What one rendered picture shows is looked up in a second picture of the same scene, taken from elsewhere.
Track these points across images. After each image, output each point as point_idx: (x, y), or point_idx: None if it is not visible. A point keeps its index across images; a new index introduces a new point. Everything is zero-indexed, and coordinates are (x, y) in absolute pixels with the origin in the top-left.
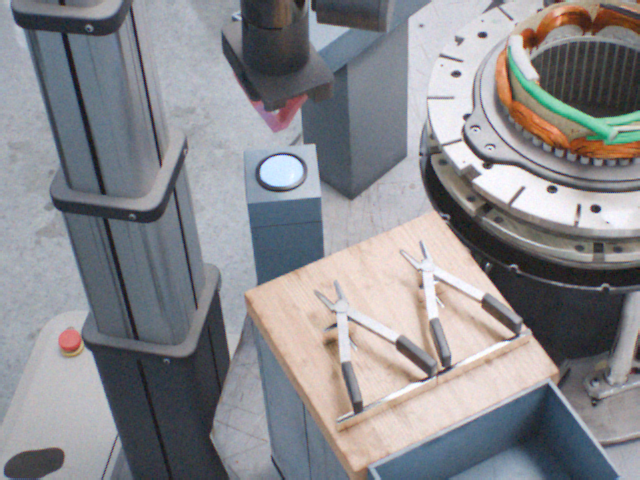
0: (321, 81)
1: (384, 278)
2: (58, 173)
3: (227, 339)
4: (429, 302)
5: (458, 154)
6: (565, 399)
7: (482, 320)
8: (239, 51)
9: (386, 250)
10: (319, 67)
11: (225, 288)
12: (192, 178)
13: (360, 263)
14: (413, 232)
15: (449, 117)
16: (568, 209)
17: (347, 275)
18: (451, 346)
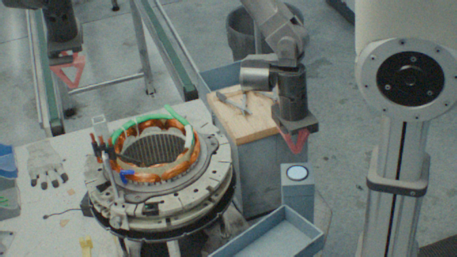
0: (275, 105)
1: (258, 117)
2: (415, 249)
3: None
4: (245, 98)
5: (222, 139)
6: (207, 88)
7: (227, 106)
8: (309, 113)
9: (256, 126)
10: (276, 109)
11: None
12: None
13: (266, 122)
14: (245, 131)
15: (222, 153)
16: (187, 120)
17: (272, 119)
18: (239, 100)
